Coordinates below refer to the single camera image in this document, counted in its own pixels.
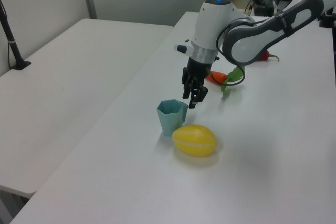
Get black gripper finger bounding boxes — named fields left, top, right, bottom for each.
left=188, top=83, right=209, bottom=109
left=181, top=68, right=196, bottom=99

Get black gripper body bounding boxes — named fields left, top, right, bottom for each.
left=186, top=58, right=213, bottom=88

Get light blue hexagonal mug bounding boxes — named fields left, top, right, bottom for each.
left=156, top=99, right=188, bottom=137

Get orange toy carrot green leaves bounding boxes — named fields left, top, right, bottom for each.
left=206, top=65, right=247, bottom=94

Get yellow striped toy melon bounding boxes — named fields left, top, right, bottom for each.
left=172, top=124, right=218, bottom=157

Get red toy chili pepper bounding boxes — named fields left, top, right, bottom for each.
left=256, top=50, right=280, bottom=62

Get black electronic box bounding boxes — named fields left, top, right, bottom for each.
left=252, top=0, right=275, bottom=16

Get white adjacent table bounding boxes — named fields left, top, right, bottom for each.
left=0, top=18, right=174, bottom=199

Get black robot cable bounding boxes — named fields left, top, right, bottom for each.
left=206, top=18, right=259, bottom=87

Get black clamp mount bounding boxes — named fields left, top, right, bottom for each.
left=319, top=11, right=336, bottom=28

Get black camera pole with base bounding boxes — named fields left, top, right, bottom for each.
left=0, top=0, right=32, bottom=71

